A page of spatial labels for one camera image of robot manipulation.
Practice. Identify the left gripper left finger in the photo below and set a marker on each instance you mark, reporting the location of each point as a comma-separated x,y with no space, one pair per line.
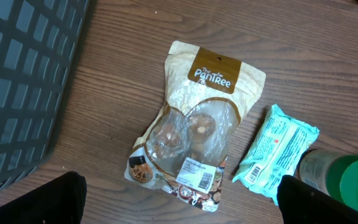
62,200

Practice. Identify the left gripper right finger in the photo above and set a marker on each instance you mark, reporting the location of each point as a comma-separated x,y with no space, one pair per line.
300,203

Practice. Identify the green lidded jar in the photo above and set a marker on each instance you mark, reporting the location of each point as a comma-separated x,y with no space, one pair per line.
333,173

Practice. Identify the teal packet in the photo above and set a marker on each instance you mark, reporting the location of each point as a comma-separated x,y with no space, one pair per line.
275,152

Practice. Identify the brown Pantree snack pouch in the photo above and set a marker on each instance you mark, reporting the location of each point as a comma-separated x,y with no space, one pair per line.
184,151

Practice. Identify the grey plastic mesh basket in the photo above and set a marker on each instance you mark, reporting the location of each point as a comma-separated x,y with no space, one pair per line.
41,42

